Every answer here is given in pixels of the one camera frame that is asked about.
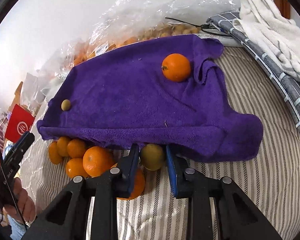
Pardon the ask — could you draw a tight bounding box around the oval orange fruit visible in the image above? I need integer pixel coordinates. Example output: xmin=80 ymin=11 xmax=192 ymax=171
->
xmin=48 ymin=141 xmax=63 ymax=165

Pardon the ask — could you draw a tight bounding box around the small green-brown fruit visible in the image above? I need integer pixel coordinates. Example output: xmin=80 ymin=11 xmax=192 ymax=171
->
xmin=61 ymin=99 xmax=71 ymax=111

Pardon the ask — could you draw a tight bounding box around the big blemished orange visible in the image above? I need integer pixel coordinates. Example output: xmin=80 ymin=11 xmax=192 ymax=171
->
xmin=117 ymin=166 xmax=146 ymax=200

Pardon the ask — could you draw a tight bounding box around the large green-brown fruit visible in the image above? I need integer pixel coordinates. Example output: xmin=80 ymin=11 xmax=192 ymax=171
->
xmin=140 ymin=144 xmax=165 ymax=171

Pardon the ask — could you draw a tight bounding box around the orange tangerine with stem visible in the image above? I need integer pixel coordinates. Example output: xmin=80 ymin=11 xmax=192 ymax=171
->
xmin=161 ymin=53 xmax=191 ymax=82

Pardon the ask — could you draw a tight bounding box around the person's left hand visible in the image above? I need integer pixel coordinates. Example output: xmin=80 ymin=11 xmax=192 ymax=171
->
xmin=3 ymin=177 xmax=36 ymax=223

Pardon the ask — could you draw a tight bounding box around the red paper bag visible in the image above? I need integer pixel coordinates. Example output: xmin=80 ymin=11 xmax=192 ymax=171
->
xmin=5 ymin=105 xmax=34 ymax=143

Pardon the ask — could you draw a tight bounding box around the clear plastic bag left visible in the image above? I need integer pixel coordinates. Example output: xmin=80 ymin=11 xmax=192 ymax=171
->
xmin=20 ymin=54 xmax=74 ymax=106

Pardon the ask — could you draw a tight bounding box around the purple towel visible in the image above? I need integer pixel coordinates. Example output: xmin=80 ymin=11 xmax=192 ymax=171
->
xmin=37 ymin=35 xmax=263 ymax=163

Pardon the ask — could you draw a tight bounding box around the grey checked folded cloth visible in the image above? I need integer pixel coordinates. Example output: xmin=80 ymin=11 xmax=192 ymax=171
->
xmin=207 ymin=11 xmax=300 ymax=132

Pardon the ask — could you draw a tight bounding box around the white striped towel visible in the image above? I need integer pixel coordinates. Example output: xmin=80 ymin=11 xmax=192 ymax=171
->
xmin=233 ymin=0 xmax=300 ymax=82

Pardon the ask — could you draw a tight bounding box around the clear plastic fruit bag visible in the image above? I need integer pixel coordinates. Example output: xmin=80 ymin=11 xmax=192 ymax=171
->
xmin=72 ymin=0 xmax=241 ymax=66

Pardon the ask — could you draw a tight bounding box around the black cable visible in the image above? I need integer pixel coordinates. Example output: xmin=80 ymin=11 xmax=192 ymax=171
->
xmin=165 ymin=16 xmax=232 ymax=38

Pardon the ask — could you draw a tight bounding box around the brown wooden door frame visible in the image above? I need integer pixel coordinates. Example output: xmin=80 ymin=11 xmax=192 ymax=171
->
xmin=274 ymin=0 xmax=291 ymax=19

